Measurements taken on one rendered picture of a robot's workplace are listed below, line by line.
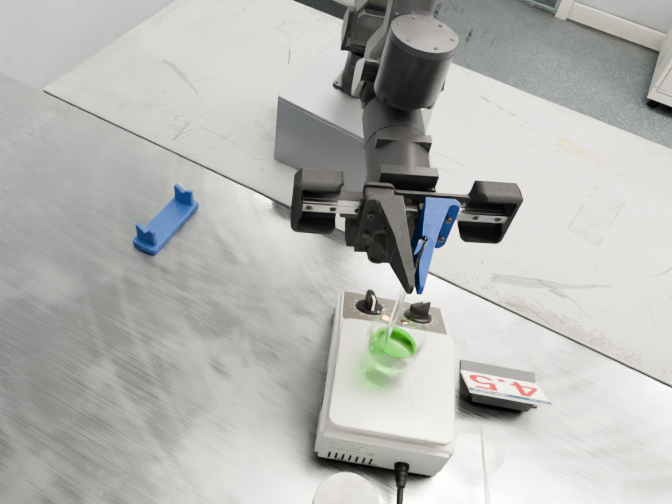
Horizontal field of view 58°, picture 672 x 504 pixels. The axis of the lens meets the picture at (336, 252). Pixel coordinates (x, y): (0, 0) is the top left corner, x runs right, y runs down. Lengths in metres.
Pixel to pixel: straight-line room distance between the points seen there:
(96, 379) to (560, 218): 0.66
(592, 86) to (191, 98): 2.35
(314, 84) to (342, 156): 0.11
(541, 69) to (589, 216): 2.14
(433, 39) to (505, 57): 2.57
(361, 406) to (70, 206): 0.48
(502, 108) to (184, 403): 0.73
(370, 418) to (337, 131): 0.39
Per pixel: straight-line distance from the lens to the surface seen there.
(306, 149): 0.87
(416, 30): 0.53
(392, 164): 0.51
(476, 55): 3.03
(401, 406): 0.60
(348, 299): 0.71
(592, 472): 0.75
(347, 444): 0.61
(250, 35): 1.17
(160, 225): 0.81
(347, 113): 0.83
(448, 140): 1.01
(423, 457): 0.62
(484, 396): 0.71
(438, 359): 0.63
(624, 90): 3.18
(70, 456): 0.68
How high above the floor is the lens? 1.52
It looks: 50 degrees down
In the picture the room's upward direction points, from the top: 11 degrees clockwise
